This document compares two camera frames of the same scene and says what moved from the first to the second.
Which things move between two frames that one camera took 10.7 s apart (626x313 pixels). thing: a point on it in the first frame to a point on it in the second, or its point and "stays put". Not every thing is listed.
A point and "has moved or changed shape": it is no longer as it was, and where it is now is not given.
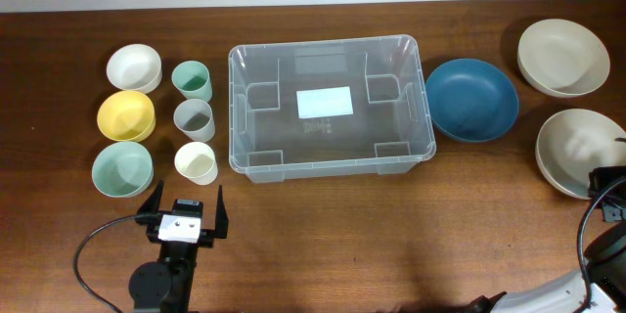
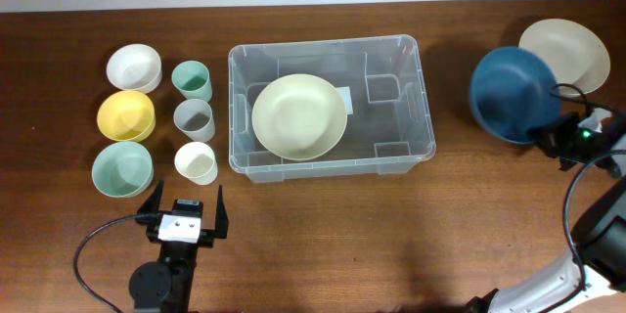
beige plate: x=562 y=58 stays put
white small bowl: x=134 y=67 stays put
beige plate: x=572 y=143 has moved or changed shape
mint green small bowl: x=122 y=169 stays put
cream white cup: x=197 y=161 stays put
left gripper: x=221 y=220 stays put
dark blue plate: x=471 y=100 to x=511 y=93
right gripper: x=603 y=177 to x=549 y=138
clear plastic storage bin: x=331 y=106 stays put
